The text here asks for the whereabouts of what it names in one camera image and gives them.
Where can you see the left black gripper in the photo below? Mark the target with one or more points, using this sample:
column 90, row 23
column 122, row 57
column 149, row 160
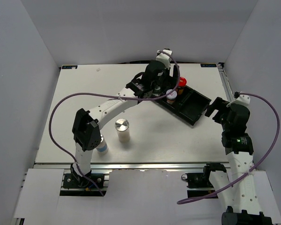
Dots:
column 170, row 81

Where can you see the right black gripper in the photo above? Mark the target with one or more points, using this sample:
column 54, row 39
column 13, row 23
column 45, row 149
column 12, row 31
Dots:
column 218, row 104

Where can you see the white lid spice jar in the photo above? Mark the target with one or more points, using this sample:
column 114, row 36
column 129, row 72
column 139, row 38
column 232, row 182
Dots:
column 171, row 96

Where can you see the red lid sauce jar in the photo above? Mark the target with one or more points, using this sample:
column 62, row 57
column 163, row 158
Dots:
column 181, row 86

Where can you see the white-filled metal-lid jar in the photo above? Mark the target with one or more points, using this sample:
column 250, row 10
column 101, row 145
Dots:
column 122, row 129

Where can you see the blue label metal-lid jar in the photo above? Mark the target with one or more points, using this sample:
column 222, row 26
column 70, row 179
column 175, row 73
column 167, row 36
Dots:
column 102, row 148

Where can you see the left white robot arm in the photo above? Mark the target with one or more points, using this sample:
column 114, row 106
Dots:
column 88, row 124

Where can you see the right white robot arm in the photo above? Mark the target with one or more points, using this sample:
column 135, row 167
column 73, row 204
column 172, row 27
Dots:
column 236, row 193

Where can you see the black compartment tray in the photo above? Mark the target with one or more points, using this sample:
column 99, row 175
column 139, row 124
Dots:
column 189, row 106

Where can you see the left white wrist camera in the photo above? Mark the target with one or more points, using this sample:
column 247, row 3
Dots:
column 164, row 57

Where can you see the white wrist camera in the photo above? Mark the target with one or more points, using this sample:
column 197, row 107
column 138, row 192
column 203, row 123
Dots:
column 241, row 99
column 164, row 57

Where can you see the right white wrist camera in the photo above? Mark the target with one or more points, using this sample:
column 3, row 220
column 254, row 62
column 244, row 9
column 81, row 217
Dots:
column 241, row 99

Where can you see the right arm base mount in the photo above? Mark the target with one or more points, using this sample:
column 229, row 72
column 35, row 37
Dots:
column 198, row 184

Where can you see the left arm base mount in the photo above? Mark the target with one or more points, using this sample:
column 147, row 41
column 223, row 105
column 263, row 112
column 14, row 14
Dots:
column 73, row 184

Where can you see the aluminium table frame rail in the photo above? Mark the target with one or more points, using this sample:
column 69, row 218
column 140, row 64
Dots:
column 141, row 166

